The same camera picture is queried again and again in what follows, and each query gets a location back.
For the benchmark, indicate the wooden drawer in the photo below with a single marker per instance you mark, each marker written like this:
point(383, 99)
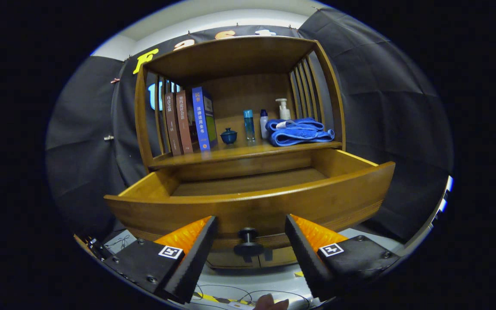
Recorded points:
point(274, 211)

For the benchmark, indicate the yellow black floor tape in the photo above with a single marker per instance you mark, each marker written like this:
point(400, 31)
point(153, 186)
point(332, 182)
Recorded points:
point(220, 299)

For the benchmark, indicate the white bottle with dark cap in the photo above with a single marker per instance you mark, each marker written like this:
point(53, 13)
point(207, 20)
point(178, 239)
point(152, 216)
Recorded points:
point(264, 125)

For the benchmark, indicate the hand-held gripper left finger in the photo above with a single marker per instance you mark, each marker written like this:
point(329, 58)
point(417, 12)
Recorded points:
point(194, 262)

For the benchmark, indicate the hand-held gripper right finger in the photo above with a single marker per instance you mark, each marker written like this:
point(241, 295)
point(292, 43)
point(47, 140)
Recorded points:
point(310, 262)

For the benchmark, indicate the blue book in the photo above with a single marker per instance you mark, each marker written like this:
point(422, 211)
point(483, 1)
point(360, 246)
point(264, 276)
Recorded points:
point(200, 120)

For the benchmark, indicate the small blue lidded cup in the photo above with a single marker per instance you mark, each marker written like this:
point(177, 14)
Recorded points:
point(228, 137)

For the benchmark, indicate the wooden cabinet door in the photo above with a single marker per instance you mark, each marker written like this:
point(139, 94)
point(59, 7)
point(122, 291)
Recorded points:
point(226, 260)
point(282, 257)

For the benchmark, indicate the brown book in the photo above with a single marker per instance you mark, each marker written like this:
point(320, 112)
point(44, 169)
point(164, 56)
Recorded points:
point(184, 122)
point(173, 125)

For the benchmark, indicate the wooden countertop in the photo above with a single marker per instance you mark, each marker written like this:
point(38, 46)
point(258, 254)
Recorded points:
point(239, 151)

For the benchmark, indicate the white pump bottle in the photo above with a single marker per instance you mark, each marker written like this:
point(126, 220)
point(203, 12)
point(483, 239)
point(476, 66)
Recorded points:
point(284, 113)

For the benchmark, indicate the wooden cabinet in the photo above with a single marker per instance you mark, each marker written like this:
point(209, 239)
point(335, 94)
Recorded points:
point(230, 56)

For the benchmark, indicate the blue folded towel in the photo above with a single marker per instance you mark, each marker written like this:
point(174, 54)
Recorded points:
point(299, 134)

